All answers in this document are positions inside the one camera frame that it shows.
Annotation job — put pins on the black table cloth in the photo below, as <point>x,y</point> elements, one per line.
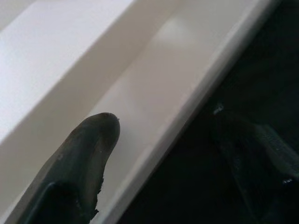
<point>257,70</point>

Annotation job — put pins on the white plastic table top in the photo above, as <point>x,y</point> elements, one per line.
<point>163,70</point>

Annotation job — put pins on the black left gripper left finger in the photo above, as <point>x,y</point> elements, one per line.
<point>74,175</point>

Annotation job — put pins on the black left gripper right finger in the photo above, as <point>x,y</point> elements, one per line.
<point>261,168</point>

